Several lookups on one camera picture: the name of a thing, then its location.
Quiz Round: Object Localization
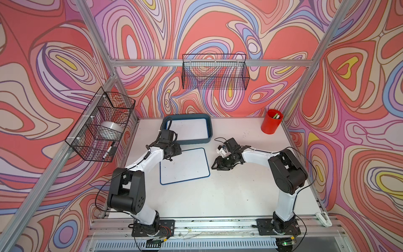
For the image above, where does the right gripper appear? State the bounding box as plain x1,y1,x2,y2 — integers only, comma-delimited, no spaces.
211,153,239,171

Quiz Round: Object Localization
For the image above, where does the blue whiteboard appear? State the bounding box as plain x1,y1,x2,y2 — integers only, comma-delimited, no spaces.
160,148,211,185
170,119,208,141

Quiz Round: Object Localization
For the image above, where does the teal plastic storage box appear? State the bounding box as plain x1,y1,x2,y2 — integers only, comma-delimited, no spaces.
163,113,213,146

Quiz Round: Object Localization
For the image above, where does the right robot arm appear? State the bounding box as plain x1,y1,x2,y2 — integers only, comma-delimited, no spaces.
212,138,308,234

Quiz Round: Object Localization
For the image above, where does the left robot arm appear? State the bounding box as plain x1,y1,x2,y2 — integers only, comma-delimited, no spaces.
107,129,182,226

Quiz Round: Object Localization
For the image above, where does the silver tape roll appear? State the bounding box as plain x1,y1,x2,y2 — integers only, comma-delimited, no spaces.
99,121,123,140

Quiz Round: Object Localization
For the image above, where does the red plastic cup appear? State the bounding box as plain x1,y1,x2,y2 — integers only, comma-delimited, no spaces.
261,109,283,134

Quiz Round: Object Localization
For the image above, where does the white clip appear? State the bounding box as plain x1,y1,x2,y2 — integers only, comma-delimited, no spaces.
315,211,333,227

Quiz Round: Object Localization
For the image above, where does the marker in wire basket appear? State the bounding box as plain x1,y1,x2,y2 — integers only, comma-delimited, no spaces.
102,146,116,160

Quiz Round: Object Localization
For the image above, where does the left wire basket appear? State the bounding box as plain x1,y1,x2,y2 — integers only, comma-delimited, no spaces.
65,87,135,162

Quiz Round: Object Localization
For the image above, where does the wire basket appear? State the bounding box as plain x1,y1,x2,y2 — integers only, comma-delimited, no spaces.
182,52,250,90
65,87,135,162

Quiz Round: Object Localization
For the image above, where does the back wire basket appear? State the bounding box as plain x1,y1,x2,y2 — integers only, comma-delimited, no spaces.
182,52,250,90

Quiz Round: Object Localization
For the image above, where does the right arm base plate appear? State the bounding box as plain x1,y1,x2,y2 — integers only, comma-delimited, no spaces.
252,218,301,237

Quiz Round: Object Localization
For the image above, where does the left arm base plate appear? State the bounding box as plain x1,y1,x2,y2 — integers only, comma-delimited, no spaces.
128,219,175,238

